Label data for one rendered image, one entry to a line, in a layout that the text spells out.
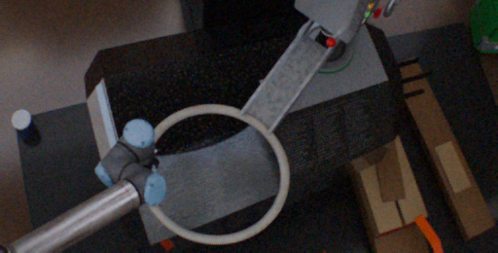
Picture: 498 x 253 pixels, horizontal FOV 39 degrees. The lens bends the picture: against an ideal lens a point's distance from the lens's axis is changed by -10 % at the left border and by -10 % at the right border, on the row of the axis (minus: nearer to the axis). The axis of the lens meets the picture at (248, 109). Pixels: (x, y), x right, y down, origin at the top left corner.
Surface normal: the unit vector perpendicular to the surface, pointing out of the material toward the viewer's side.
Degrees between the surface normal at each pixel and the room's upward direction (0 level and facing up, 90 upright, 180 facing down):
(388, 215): 0
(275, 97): 15
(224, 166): 45
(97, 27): 0
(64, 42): 0
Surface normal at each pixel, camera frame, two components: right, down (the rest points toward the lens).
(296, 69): -0.11, -0.18
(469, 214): 0.05, -0.37
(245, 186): 0.28, 0.35
